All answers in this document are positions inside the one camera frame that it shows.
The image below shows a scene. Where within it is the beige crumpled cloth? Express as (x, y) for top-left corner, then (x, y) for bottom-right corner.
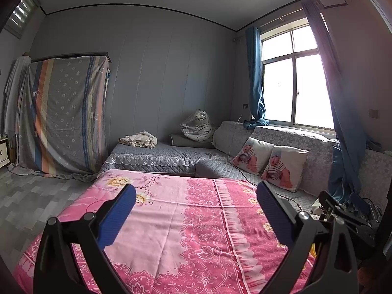
(118, 131), (158, 149)

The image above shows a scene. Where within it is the baby print pillow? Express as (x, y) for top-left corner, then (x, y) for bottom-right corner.
(231, 137), (276, 175)
(260, 145), (309, 193)

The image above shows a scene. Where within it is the white tiger plush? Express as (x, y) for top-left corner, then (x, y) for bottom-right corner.
(180, 109), (215, 142)

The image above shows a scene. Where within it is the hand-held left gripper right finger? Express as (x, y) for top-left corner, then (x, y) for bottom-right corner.
(257, 181), (359, 294)

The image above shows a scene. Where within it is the window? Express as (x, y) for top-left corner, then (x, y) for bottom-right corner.
(259, 17), (337, 132)

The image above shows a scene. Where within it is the grey cushion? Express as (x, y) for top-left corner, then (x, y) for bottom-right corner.
(168, 134), (216, 149)

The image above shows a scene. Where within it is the white draped cloth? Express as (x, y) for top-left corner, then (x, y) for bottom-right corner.
(4, 55), (31, 141)

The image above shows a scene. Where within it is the white low cabinet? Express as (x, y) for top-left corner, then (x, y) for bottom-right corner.
(0, 136), (9, 168)

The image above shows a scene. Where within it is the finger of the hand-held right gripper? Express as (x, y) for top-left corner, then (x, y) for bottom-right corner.
(329, 211), (376, 239)
(318, 190), (362, 218)

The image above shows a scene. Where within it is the window blind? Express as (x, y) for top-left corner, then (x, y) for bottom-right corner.
(4, 0), (40, 39)

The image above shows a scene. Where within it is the grey quilted sofa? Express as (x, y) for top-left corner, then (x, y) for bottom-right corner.
(99, 121), (392, 221)

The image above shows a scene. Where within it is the blue curtain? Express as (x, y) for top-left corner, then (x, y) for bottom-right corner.
(302, 0), (383, 212)
(244, 26), (270, 131)

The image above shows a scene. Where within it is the pink floral blanket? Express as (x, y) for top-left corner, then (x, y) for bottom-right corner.
(12, 168), (319, 294)

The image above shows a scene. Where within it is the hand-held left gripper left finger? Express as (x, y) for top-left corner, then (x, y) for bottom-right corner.
(33, 184), (137, 294)

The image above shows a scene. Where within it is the person's right hand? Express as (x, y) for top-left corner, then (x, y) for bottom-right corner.
(358, 265), (376, 294)

